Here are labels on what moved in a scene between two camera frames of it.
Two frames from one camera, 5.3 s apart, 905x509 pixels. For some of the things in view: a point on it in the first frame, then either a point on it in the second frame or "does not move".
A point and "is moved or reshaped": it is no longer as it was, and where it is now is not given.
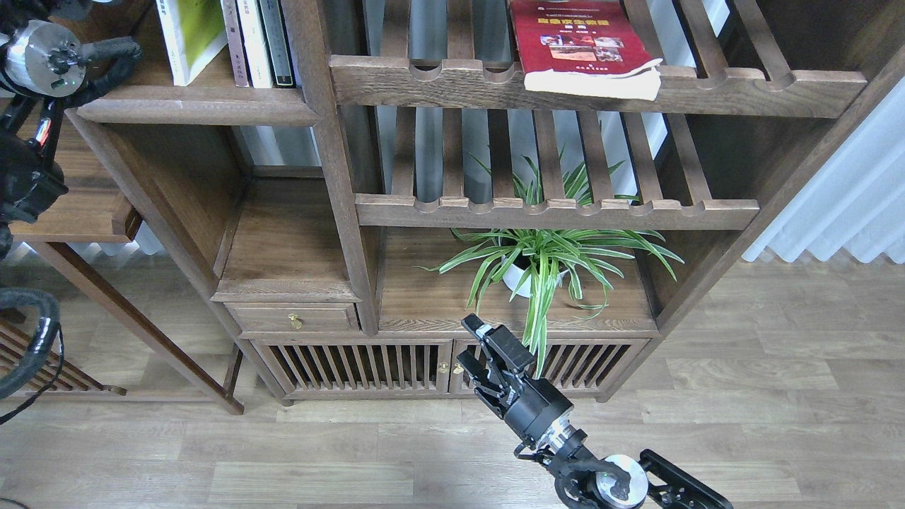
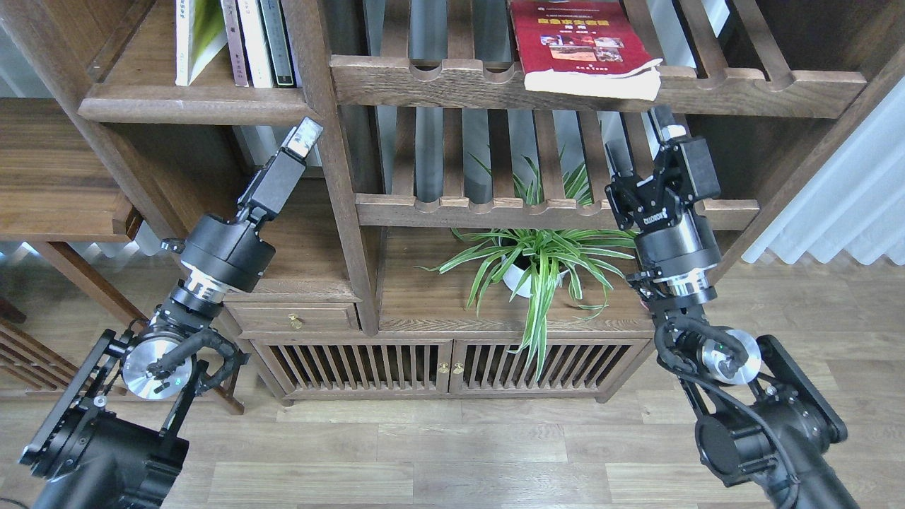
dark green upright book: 277,43 does not move
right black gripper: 532,408 to 673,235
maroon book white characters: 235,42 does not move
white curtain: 857,203 does not move
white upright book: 257,44 does not move
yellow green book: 196,34 is moved or reshaped
